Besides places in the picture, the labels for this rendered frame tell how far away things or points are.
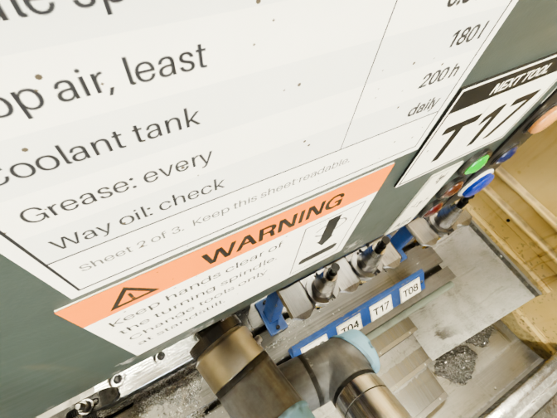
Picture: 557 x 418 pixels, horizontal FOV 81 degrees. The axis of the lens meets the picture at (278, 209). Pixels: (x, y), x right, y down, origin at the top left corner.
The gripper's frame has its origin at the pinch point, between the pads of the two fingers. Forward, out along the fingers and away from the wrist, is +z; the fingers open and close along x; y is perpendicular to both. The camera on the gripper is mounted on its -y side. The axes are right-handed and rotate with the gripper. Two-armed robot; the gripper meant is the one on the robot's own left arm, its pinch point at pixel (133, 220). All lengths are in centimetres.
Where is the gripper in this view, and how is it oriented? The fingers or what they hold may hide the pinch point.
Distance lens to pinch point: 49.4
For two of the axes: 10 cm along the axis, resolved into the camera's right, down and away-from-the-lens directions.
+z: -6.5, -7.0, 3.0
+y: -1.3, 4.8, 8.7
